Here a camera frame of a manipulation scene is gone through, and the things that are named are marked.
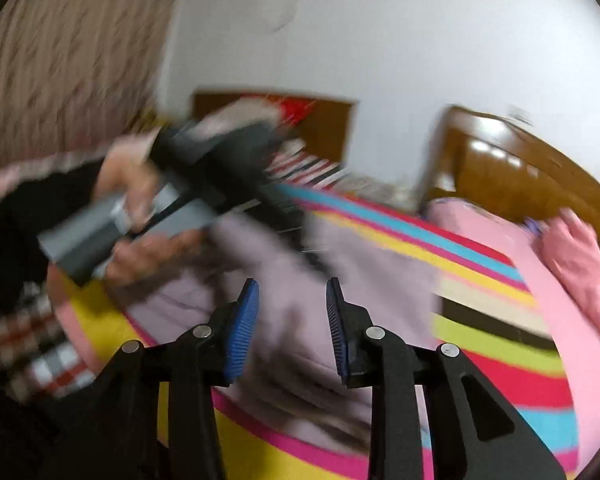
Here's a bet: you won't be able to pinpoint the red embroidered pillow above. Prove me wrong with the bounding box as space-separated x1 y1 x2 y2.
265 94 316 127

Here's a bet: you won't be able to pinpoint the floral pink white quilt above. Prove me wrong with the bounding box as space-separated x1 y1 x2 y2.
184 98 284 141

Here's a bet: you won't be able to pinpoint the dark brown flat headboard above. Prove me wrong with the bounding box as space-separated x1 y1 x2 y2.
192 89 356 162

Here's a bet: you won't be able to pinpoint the plaid trouser leg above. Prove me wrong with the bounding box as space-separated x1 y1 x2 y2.
0 283 95 403

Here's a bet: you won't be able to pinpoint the black sleeved left forearm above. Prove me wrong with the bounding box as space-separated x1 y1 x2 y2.
0 159 104 315

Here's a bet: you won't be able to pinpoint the small purple item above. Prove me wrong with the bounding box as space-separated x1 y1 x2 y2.
522 217 546 236

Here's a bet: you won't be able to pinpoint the lilac knit pants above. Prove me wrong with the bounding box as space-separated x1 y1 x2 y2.
109 214 439 454

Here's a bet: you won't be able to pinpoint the rainbow striped bed sheet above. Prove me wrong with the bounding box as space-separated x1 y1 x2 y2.
47 181 581 480

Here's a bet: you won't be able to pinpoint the glossy brown wooden headboard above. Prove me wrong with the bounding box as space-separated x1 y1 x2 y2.
416 105 600 242

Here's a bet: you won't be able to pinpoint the checkered red white cloth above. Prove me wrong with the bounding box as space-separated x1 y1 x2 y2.
268 139 347 188

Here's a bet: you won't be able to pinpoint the pink bed sheet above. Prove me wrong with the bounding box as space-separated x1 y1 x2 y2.
425 200 600 470

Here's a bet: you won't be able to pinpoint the patterned beige curtain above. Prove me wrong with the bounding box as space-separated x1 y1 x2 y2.
0 0 175 170

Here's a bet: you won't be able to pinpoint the floral covered nightstand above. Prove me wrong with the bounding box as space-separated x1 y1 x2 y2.
338 174 418 212

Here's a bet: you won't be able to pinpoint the person left hand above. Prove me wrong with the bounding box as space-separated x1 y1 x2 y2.
92 133 202 287

